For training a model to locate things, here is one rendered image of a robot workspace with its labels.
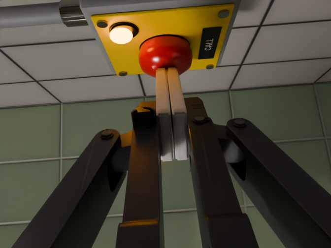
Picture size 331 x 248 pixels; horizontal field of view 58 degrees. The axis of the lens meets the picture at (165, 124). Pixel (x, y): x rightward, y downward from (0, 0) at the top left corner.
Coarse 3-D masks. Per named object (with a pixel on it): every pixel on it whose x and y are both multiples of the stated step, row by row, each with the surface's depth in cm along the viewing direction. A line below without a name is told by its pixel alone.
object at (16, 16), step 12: (60, 0) 23; (72, 0) 22; (0, 12) 23; (12, 12) 23; (24, 12) 23; (36, 12) 23; (48, 12) 23; (60, 12) 23; (72, 12) 22; (0, 24) 23; (12, 24) 23; (24, 24) 23; (36, 24) 23; (48, 24) 23; (72, 24) 23; (84, 24) 23
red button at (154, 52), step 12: (168, 36) 21; (144, 48) 21; (156, 48) 20; (168, 48) 20; (180, 48) 20; (144, 60) 21; (156, 60) 20; (168, 60) 20; (180, 60) 21; (144, 72) 23; (180, 72) 22
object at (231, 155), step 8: (192, 104) 17; (200, 104) 17; (192, 112) 16; (200, 112) 16; (216, 128) 15; (224, 128) 15; (224, 136) 14; (224, 144) 14; (232, 144) 14; (224, 152) 14; (232, 152) 14; (240, 152) 14; (232, 160) 14; (240, 160) 14
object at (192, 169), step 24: (192, 120) 15; (192, 144) 13; (216, 144) 13; (192, 168) 14; (216, 168) 11; (216, 192) 10; (216, 216) 9; (240, 216) 9; (216, 240) 8; (240, 240) 8
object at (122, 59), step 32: (96, 0) 18; (128, 0) 18; (160, 0) 18; (192, 0) 18; (224, 0) 18; (96, 32) 20; (160, 32) 20; (192, 32) 21; (224, 32) 21; (128, 64) 25; (192, 64) 25
